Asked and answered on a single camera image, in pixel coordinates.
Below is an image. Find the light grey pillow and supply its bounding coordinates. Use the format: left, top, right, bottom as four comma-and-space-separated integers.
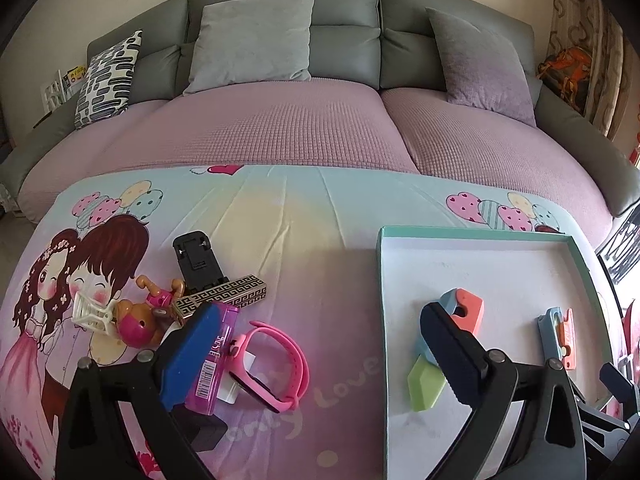
182, 0, 317, 97

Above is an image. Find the pink textured sofa cover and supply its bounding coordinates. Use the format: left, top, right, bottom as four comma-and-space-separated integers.
17, 77, 616, 226

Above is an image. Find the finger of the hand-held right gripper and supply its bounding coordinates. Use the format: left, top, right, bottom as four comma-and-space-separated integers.
599, 362, 640, 406
575, 396, 633, 461

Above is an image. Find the black white patterned pillow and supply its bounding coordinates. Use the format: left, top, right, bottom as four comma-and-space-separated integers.
74, 30, 143, 131

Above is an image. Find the black folding phone stand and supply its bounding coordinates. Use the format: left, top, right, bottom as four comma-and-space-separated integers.
172, 230, 231, 293

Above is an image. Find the white wall charger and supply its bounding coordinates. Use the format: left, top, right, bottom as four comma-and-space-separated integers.
215, 355, 257, 406

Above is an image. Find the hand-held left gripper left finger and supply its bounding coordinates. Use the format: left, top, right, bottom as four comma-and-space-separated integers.
54, 301, 223, 480

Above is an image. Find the small blue orange utility knife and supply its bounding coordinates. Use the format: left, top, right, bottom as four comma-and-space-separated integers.
537, 306, 578, 372

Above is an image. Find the teal cardboard tray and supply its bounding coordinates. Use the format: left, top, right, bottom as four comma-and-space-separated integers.
375, 225, 623, 480

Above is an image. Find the grey sofa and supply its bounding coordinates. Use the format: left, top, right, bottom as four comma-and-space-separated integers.
0, 0, 640, 226

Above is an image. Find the purple grey pillow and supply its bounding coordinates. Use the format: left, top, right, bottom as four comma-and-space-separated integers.
425, 7, 538, 128

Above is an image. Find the black wall charger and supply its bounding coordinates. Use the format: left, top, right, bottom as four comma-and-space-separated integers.
172, 405, 228, 453

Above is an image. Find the white book rack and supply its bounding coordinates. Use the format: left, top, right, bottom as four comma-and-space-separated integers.
40, 65, 88, 116

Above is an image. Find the large blue coral utility knife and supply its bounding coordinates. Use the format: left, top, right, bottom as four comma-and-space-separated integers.
407, 288, 486, 413

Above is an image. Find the cream hair claw clip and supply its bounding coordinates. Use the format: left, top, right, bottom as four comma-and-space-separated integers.
71, 285, 117, 336

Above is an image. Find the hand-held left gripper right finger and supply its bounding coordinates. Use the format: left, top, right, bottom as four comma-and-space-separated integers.
420, 301, 589, 480

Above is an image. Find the pink dog toy figure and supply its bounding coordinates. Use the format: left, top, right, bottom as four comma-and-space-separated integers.
116, 275, 188, 348

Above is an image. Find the pink translucent lighter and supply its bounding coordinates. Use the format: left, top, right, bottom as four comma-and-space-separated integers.
185, 302, 241, 418

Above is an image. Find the beige patterned curtain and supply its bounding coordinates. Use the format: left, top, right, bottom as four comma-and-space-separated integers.
550, 0, 631, 141

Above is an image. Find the pink wrist watch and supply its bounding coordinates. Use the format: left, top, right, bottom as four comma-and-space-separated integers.
227, 321, 311, 413

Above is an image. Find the printed cartoon blanket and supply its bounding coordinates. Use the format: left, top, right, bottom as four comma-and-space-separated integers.
0, 162, 621, 480

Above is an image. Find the gold patterned lighter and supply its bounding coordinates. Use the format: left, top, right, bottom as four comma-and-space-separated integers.
172, 274, 273, 322

